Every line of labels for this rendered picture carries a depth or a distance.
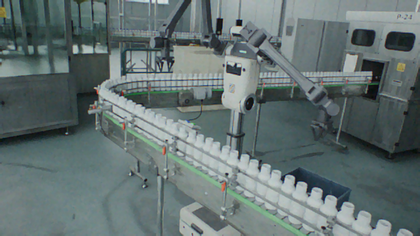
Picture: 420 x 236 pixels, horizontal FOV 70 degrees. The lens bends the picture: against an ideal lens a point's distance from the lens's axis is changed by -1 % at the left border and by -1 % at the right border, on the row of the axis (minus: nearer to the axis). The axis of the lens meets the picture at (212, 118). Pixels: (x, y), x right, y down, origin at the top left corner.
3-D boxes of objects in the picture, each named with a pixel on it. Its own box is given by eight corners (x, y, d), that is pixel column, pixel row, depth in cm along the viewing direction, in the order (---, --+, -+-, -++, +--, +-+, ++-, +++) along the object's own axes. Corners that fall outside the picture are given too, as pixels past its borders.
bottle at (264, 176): (271, 200, 133) (275, 166, 128) (263, 205, 129) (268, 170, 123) (260, 194, 137) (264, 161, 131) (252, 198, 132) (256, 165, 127)
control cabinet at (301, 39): (298, 93, 810) (310, 18, 750) (311, 98, 768) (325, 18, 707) (273, 94, 776) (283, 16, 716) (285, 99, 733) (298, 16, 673)
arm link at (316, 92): (262, 28, 147) (247, 45, 150) (262, 25, 142) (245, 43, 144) (327, 90, 143) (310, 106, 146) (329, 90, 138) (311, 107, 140)
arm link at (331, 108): (319, 83, 142) (305, 96, 144) (327, 88, 131) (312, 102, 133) (336, 99, 145) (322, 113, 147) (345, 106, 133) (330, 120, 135)
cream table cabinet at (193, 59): (218, 101, 674) (222, 46, 637) (231, 109, 621) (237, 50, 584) (170, 103, 628) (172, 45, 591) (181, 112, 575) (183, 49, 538)
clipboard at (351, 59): (342, 72, 490) (346, 52, 480) (354, 75, 470) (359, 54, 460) (340, 72, 488) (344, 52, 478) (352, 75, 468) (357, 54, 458)
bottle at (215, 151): (222, 174, 152) (225, 143, 147) (214, 177, 148) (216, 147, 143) (213, 169, 156) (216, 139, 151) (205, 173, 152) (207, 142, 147)
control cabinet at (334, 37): (323, 92, 848) (336, 20, 788) (336, 96, 805) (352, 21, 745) (300, 92, 813) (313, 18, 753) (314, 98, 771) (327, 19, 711)
